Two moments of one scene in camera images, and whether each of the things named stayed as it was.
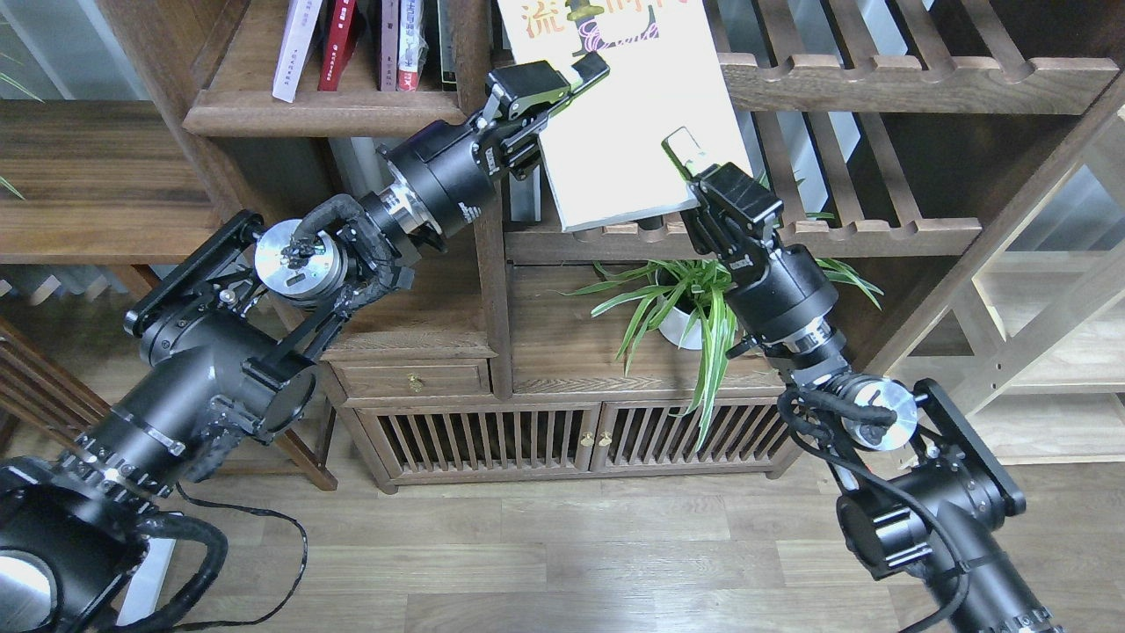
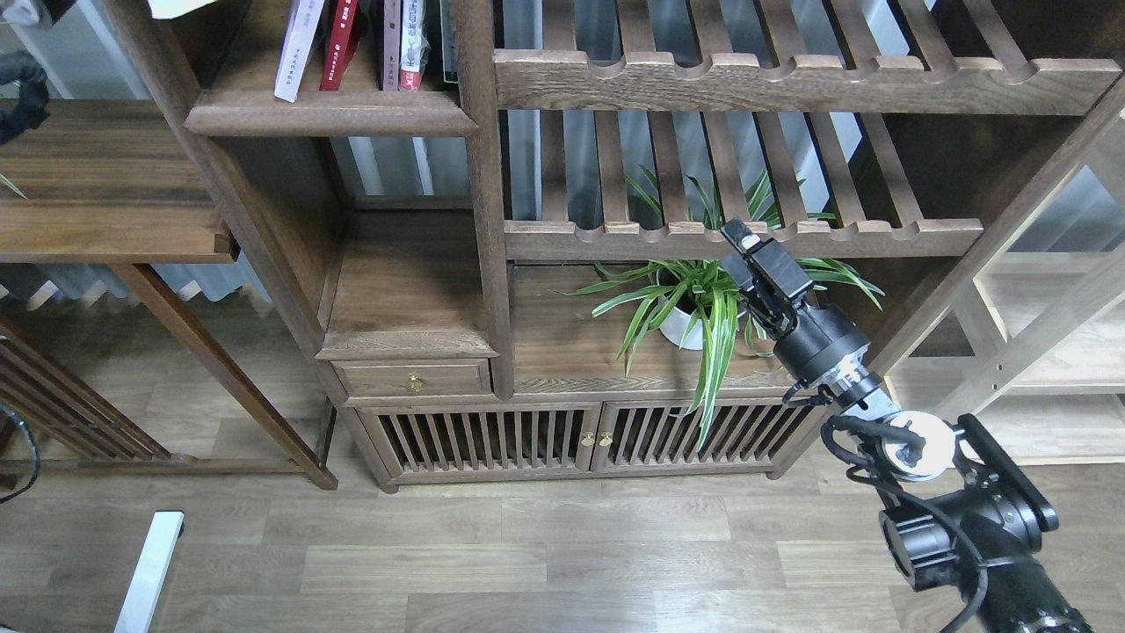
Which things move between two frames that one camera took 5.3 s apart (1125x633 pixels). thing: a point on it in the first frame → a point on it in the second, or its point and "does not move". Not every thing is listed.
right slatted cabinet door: x=741 y=433 does not move
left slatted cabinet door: x=480 y=438 does not move
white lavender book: x=301 y=21 does not move
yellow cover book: x=603 y=146 → x=171 y=9
